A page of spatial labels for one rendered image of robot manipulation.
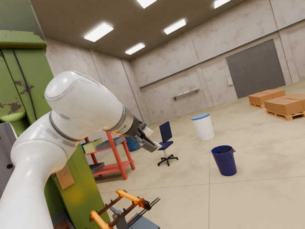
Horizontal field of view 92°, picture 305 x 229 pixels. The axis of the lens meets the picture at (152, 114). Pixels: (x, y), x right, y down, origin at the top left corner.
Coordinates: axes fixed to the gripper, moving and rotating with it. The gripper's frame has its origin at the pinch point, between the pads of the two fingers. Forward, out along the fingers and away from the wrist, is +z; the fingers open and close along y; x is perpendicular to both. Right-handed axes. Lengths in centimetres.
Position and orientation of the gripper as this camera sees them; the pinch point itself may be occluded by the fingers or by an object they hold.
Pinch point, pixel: (152, 139)
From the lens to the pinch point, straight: 62.3
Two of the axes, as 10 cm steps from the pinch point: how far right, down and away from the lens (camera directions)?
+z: 4.4, 3.9, 8.1
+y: 4.3, 7.0, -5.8
